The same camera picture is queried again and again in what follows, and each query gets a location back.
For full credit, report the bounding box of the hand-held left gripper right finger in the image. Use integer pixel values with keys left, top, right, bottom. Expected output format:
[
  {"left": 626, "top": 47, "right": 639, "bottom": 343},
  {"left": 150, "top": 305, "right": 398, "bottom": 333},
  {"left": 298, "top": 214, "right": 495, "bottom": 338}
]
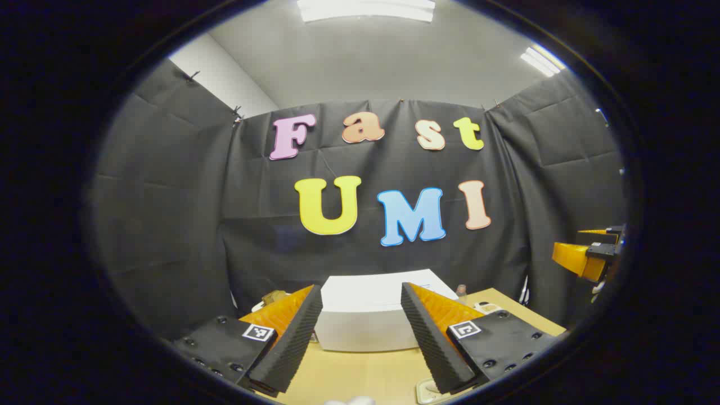
[{"left": 400, "top": 281, "right": 560, "bottom": 394}]

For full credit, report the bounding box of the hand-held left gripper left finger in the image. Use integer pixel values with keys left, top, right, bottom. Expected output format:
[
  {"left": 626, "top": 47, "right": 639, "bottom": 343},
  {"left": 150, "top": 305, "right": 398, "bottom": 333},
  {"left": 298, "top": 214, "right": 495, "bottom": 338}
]
[{"left": 172, "top": 284, "right": 324, "bottom": 397}]

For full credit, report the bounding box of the black backdrop cloth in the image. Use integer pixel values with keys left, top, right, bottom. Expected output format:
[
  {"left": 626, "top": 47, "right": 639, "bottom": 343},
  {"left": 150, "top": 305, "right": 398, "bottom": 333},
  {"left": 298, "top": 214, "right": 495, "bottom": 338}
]
[{"left": 90, "top": 56, "right": 628, "bottom": 341}]

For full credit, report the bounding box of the white microwave oven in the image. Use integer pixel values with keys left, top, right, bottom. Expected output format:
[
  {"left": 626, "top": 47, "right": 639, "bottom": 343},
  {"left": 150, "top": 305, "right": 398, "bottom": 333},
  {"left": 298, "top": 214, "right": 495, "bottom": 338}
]
[{"left": 314, "top": 269, "right": 459, "bottom": 353}]

